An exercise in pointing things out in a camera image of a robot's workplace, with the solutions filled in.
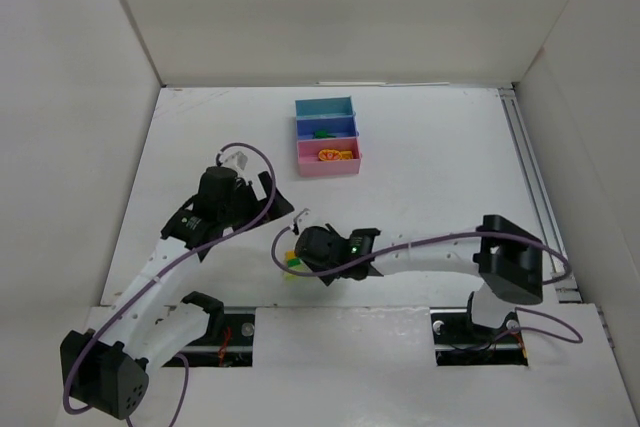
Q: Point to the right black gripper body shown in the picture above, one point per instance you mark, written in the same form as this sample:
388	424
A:
302	257

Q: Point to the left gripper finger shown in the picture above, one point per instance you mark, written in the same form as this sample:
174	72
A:
280	206
205	240

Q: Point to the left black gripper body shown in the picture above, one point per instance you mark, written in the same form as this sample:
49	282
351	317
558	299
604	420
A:
267	195

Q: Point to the yellow butterfly lego piece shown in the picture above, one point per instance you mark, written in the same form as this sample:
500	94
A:
329	155

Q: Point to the dark green lego plate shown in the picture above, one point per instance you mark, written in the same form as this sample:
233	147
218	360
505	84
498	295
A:
323	134

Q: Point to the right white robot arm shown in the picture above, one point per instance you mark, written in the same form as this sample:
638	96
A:
506	258

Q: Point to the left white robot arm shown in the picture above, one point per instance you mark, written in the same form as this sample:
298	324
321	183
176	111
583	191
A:
108	367

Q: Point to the green lego brick left stack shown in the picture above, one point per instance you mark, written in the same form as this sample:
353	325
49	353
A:
294	262

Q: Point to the pink container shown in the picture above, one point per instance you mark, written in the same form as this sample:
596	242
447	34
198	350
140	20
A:
310	166

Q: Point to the dark blue container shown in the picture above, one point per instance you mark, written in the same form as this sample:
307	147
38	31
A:
342	127

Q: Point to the light blue container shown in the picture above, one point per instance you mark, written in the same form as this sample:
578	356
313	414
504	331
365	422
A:
324	107

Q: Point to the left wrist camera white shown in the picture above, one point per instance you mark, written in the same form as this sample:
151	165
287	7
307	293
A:
236	161

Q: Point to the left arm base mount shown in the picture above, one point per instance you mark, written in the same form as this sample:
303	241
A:
227	342

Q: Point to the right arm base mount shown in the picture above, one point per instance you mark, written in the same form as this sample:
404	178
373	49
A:
458	342

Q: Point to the aluminium rail right side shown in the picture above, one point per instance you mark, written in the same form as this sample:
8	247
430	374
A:
545	218

